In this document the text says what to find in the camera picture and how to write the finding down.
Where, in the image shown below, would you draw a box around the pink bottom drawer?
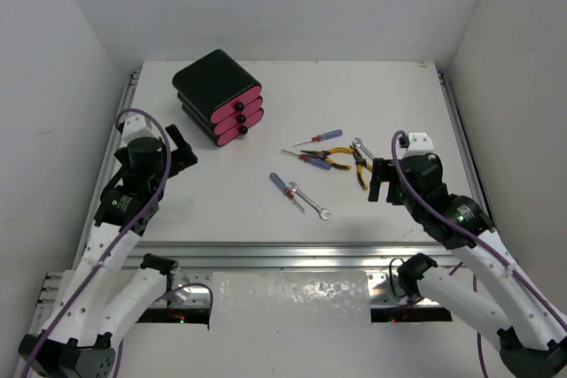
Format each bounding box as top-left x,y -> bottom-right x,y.
214,126 -> 253,147

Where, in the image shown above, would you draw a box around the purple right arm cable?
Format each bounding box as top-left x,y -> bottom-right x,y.
391,130 -> 567,378

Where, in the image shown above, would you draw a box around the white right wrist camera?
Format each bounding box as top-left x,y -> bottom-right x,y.
399,132 -> 435,158

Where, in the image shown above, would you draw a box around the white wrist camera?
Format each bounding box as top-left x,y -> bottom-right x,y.
399,132 -> 435,158
119,114 -> 160,144

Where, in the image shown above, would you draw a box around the yellow needle-nose pliers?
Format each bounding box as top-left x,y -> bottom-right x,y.
301,147 -> 353,171

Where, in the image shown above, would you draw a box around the yellow cutting pliers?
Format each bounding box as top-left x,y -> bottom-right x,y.
350,143 -> 372,191

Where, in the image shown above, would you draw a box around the aluminium rail frame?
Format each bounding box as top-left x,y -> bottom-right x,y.
26,66 -> 504,321

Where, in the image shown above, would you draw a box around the silver wrench lower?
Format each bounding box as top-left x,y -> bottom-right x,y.
289,181 -> 331,220

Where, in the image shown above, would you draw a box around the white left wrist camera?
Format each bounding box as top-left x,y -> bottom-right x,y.
119,114 -> 160,144

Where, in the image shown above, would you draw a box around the black drawer cabinet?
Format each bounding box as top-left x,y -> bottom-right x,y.
172,50 -> 262,144

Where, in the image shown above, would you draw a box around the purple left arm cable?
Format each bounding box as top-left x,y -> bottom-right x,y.
19,108 -> 174,378

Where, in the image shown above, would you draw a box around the silver wrench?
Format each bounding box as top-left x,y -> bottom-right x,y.
289,181 -> 331,220
353,138 -> 375,160

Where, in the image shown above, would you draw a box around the blue screwdriver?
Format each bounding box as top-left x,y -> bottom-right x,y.
281,150 -> 331,171
293,129 -> 343,146
269,173 -> 305,213

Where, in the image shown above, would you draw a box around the silver wrench upper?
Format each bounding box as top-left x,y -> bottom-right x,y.
353,138 -> 375,160

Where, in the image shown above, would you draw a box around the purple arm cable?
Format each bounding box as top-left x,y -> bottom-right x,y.
391,130 -> 567,378
19,108 -> 174,378

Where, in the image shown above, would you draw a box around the pink top drawer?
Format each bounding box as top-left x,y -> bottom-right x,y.
210,86 -> 261,124

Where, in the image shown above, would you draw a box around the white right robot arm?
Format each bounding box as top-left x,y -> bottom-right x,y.
369,153 -> 566,377

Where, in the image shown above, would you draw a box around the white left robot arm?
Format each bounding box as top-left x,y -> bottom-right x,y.
19,120 -> 198,377

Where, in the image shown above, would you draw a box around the pink drawer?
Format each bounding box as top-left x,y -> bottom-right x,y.
214,96 -> 264,135
214,126 -> 253,147
210,86 -> 261,124

